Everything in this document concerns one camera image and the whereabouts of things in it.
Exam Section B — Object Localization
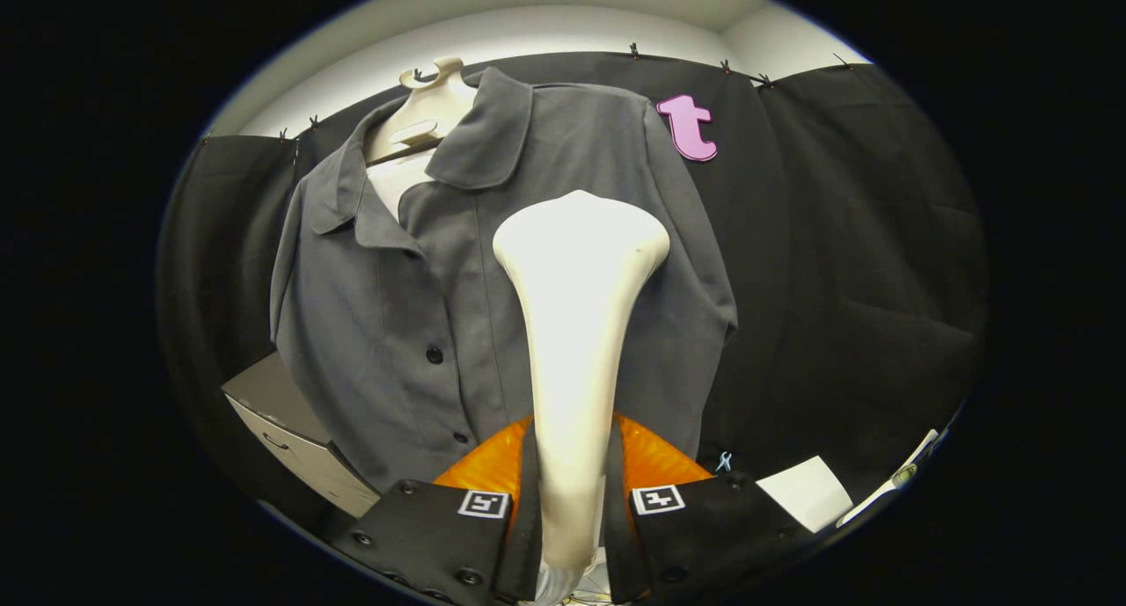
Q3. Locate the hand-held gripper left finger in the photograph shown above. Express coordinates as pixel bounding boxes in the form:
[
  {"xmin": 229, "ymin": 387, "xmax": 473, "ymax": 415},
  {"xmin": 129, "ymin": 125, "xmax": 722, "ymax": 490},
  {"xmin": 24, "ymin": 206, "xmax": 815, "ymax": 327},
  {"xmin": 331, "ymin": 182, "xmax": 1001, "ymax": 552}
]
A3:
[{"xmin": 330, "ymin": 417, "xmax": 543, "ymax": 603}]

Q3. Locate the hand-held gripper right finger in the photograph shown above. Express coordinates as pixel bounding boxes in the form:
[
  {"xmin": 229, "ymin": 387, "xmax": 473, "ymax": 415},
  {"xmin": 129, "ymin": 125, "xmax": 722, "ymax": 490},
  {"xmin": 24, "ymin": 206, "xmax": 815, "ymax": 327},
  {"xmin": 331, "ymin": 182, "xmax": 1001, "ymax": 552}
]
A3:
[{"xmin": 603, "ymin": 413, "xmax": 815, "ymax": 603}]

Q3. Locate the grey button shirt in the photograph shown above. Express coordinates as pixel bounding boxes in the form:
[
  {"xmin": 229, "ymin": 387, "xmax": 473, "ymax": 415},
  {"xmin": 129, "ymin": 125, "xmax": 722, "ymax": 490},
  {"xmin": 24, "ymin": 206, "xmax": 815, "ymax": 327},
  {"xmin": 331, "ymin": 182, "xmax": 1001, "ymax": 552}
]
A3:
[{"xmin": 269, "ymin": 65, "xmax": 738, "ymax": 493}]

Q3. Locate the white garment steamer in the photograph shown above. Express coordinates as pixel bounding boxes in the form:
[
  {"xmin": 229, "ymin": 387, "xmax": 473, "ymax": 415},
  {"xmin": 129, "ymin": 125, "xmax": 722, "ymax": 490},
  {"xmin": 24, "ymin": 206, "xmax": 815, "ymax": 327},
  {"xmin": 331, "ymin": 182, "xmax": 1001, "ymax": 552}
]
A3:
[{"xmin": 491, "ymin": 190, "xmax": 671, "ymax": 572}]

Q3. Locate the white side table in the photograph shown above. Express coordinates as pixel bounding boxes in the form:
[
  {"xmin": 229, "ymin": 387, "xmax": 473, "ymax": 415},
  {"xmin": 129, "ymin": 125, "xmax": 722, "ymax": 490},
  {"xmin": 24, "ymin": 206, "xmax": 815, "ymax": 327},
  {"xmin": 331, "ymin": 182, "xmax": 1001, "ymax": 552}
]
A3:
[{"xmin": 836, "ymin": 428, "xmax": 940, "ymax": 528}]

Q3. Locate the grey drawer cabinet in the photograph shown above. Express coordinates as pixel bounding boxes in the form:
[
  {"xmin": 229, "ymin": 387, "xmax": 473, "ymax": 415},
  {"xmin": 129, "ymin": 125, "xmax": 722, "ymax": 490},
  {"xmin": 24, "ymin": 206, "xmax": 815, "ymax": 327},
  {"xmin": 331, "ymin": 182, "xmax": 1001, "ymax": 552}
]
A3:
[{"xmin": 220, "ymin": 351, "xmax": 381, "ymax": 519}]

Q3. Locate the black backdrop cloth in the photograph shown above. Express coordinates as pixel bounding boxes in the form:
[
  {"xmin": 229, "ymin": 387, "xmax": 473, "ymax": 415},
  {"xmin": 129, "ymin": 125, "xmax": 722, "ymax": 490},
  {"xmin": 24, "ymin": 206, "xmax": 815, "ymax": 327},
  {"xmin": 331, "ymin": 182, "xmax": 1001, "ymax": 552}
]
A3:
[{"xmin": 158, "ymin": 50, "xmax": 988, "ymax": 537}]

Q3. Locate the cream mannequin torso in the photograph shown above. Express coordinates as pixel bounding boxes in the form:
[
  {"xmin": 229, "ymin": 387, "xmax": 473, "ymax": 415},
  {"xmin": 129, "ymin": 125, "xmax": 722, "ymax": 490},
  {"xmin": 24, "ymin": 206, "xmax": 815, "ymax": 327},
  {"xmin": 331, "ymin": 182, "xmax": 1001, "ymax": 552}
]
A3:
[{"xmin": 365, "ymin": 56, "xmax": 478, "ymax": 220}]

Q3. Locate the row of black cloth clips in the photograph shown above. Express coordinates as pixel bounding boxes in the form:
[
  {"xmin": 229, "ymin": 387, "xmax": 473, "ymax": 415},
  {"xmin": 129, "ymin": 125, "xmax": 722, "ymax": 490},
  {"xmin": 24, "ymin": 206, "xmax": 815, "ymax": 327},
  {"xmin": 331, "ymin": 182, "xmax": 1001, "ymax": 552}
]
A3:
[{"xmin": 202, "ymin": 43, "xmax": 854, "ymax": 142}]

